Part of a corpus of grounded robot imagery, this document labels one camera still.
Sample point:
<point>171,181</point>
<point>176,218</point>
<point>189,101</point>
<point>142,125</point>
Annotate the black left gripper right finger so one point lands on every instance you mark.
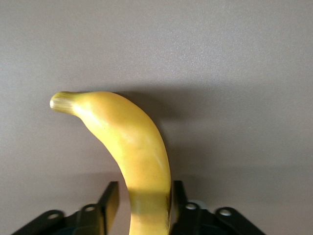
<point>185,220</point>

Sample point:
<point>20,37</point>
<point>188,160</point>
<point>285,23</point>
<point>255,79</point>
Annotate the yellow banana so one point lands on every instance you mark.
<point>144,156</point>

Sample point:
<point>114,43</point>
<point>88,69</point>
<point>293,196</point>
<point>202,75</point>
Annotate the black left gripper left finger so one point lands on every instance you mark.
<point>93,220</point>

